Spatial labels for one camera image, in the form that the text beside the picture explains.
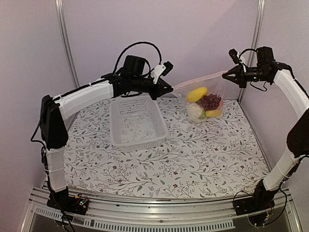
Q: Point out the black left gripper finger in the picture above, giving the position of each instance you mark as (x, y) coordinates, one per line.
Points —
(167, 92)
(164, 85)

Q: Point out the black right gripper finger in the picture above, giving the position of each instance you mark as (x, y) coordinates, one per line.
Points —
(233, 79)
(233, 72)

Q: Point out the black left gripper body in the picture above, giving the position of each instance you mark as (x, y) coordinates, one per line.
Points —
(138, 86)

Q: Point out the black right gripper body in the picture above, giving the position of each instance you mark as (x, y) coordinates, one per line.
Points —
(244, 81)

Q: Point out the dark red toy grapes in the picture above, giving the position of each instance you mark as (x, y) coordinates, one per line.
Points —
(210, 102)

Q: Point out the white toy cauliflower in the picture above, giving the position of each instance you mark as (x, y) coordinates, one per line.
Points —
(194, 111)

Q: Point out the clear zip top bag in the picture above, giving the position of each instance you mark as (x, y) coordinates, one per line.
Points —
(213, 82)

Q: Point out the yellow toy corn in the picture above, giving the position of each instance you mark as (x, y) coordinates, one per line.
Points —
(214, 113)

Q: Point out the white perforated plastic basket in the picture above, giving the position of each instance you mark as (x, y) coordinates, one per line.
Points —
(136, 124)

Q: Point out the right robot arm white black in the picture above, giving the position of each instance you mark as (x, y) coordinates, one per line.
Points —
(281, 75)

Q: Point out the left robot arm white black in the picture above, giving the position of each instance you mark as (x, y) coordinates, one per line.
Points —
(55, 110)

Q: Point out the floral patterned table mat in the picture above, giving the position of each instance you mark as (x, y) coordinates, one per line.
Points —
(216, 158)

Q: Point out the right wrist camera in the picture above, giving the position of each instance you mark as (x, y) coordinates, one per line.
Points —
(236, 57)

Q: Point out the right aluminium frame post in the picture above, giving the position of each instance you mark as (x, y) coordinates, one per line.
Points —
(255, 40)

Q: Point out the aluminium frame post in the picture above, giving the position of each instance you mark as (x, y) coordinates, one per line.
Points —
(66, 44)
(255, 40)

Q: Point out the left aluminium frame post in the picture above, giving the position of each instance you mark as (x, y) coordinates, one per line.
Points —
(66, 44)

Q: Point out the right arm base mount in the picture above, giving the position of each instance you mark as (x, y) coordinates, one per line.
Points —
(244, 206)

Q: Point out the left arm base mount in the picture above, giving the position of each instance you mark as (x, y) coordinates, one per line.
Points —
(65, 203)

